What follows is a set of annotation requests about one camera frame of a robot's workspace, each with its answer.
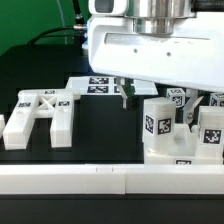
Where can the white chair seat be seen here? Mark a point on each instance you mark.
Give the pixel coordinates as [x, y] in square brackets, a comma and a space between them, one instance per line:
[185, 150]

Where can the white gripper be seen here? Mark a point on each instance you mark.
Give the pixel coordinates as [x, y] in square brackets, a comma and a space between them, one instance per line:
[172, 42]

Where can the white tagged cube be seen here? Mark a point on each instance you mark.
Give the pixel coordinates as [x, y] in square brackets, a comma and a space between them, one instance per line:
[177, 95]
[217, 99]

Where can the marker sheet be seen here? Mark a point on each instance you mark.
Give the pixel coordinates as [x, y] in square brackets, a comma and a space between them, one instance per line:
[101, 85]

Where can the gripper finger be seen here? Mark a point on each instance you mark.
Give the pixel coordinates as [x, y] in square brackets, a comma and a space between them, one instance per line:
[192, 103]

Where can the white front rail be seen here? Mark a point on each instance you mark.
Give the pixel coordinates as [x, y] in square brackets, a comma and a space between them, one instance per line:
[111, 179]

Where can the white tagged cube right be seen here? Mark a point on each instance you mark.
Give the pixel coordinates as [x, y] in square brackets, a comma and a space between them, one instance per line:
[217, 99]

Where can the white chair back frame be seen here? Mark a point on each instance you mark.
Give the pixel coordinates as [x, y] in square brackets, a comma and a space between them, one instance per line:
[54, 104]

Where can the white block left edge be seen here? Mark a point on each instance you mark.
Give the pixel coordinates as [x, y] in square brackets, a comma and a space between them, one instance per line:
[2, 124]

